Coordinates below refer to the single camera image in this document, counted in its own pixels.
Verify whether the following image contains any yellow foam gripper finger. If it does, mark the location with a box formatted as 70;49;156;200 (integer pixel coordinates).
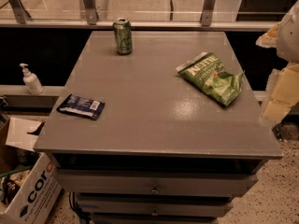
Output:
256;22;280;49
260;63;299;124

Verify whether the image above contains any green jalapeno chip bag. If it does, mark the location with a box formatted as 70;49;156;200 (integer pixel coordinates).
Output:
176;52;243;106

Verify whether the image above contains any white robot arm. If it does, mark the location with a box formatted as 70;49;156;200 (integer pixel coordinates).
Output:
256;1;299;126

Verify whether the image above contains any green soda can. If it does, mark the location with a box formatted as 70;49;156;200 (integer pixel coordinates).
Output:
113;18;133;55

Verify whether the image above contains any top cabinet drawer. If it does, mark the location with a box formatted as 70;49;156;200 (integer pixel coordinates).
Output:
54;169;257;198

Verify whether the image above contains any cabinet drawer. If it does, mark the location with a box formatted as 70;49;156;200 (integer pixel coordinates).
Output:
77;194;233;217
54;169;257;198

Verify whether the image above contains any grey drawer cabinet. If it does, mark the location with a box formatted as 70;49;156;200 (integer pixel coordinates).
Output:
35;31;281;224

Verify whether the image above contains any blue snack packet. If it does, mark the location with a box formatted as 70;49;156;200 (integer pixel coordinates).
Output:
56;94;105;120

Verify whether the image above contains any middle cabinet drawer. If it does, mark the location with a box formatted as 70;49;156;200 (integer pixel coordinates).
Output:
77;194;233;217

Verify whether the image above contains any white pump dispenser bottle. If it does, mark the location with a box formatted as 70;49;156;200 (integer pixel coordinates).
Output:
20;63;44;94

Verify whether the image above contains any white cardboard box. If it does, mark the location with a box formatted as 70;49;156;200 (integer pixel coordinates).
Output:
0;117;62;224

